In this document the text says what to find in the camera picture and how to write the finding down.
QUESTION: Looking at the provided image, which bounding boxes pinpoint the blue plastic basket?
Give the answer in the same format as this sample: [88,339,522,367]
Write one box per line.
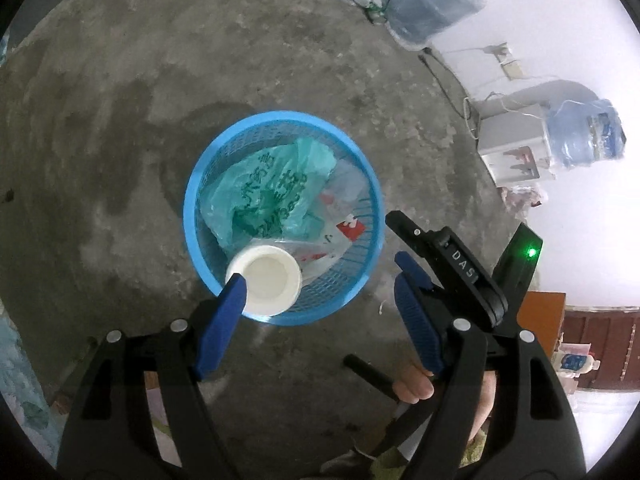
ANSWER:
[182,110,386,327]

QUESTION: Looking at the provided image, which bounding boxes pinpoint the wall socket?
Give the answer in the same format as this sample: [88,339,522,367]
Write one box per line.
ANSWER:
[492,44,526,81]

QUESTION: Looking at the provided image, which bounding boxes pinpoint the person's right hand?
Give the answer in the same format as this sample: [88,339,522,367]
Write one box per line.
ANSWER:
[391,364,436,406]

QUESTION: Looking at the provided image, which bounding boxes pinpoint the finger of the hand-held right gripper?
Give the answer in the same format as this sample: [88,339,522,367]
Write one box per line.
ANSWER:
[385,211,508,331]
[395,251,448,293]

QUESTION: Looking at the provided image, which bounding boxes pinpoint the brown wooden cabinet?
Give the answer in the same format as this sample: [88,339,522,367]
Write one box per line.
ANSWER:
[562,307,640,391]

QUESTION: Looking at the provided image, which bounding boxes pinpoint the white water dispenser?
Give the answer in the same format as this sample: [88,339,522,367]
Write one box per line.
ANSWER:
[475,80,601,186]

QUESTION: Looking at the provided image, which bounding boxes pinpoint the brown cardboard box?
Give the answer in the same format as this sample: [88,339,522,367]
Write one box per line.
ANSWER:
[517,290,566,356]

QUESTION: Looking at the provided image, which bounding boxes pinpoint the green plastic bag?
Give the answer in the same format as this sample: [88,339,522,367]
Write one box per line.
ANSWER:
[200,137,338,253]

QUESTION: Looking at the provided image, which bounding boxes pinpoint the pink printed bag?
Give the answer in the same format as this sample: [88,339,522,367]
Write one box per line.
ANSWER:
[500,185,546,211]

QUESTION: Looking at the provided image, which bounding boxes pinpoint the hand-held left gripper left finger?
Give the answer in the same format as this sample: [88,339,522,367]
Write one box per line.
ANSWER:
[56,275,248,480]

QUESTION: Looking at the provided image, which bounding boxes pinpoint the blue water bottle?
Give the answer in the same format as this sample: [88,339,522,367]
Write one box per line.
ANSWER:
[545,99,627,168]
[387,0,488,46]

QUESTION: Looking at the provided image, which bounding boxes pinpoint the green fluffy cloth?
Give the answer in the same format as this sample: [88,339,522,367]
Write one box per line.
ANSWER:
[370,432,493,480]

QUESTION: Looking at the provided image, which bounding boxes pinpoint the white cup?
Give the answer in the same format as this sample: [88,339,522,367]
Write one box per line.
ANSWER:
[225,245,303,317]

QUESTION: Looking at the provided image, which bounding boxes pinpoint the black cable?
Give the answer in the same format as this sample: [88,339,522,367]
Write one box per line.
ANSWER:
[420,47,471,118]

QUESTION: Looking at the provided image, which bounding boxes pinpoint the floral blue tablecloth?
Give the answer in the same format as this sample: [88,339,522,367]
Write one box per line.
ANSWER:
[0,310,56,461]

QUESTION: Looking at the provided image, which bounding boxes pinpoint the white plastic bag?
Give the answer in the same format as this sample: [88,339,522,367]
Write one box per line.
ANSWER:
[280,160,368,286]

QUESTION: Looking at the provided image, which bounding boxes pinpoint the white bottle blue label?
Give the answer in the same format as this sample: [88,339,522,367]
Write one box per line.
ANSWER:
[552,345,603,376]

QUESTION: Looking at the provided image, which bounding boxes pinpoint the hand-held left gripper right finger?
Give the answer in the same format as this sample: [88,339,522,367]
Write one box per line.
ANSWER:
[394,272,587,480]

